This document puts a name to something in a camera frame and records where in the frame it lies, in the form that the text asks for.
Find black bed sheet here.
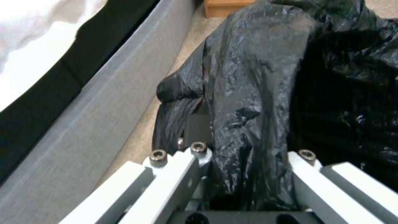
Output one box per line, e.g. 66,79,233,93
0,0,163,132

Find grey fabric bed frame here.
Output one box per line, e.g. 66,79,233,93
0,0,207,224

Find light wooden furniture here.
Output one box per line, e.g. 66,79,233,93
204,0,259,18

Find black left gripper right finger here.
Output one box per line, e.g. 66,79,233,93
286,149,398,224

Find trash bin with black bag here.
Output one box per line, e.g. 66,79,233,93
155,0,398,211

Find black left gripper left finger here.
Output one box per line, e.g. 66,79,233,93
58,105,214,224

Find white bedding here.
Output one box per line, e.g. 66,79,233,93
0,0,116,73

